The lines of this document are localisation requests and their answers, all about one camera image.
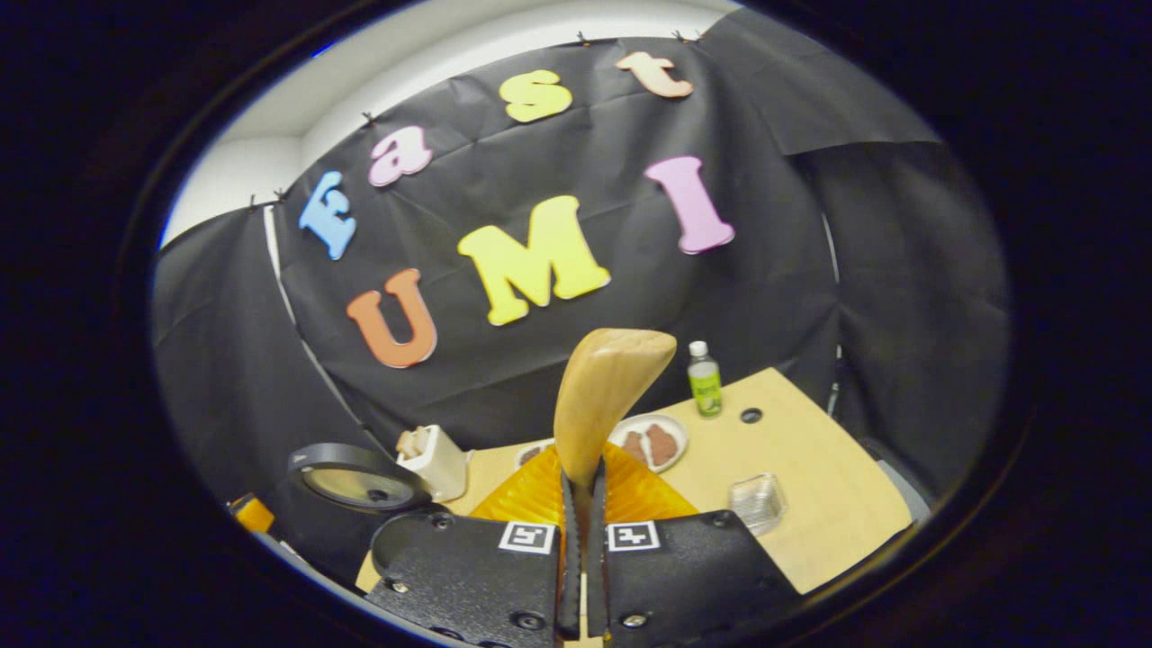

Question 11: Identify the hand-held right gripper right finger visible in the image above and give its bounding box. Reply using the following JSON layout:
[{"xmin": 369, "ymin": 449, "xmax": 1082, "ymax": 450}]
[{"xmin": 585, "ymin": 441, "xmax": 802, "ymax": 648}]

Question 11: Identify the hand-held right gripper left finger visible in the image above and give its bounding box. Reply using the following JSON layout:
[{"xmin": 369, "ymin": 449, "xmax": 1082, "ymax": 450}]
[{"xmin": 364, "ymin": 443, "xmax": 581, "ymax": 648}]

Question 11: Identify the dark grey rice cooker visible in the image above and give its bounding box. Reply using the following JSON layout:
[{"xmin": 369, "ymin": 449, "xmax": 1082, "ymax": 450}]
[{"xmin": 261, "ymin": 441, "xmax": 435, "ymax": 590}]

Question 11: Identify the wooden spoon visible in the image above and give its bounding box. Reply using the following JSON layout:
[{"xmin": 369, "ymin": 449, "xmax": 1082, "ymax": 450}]
[{"xmin": 552, "ymin": 328, "xmax": 679, "ymax": 496}]

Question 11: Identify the clear chopstick holder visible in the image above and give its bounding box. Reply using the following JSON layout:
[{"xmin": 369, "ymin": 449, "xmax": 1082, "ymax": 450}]
[{"xmin": 728, "ymin": 472, "xmax": 789, "ymax": 538}]

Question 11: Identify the white round plate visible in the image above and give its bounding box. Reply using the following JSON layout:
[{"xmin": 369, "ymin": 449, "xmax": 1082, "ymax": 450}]
[{"xmin": 607, "ymin": 413, "xmax": 690, "ymax": 474}]

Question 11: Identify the white toaster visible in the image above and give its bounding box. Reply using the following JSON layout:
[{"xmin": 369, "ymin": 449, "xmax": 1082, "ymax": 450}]
[{"xmin": 396, "ymin": 424, "xmax": 470, "ymax": 504}]

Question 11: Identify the green label drink bottle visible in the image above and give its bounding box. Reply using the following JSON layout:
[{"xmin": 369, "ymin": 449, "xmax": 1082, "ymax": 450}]
[{"xmin": 687, "ymin": 340, "xmax": 724, "ymax": 419}]

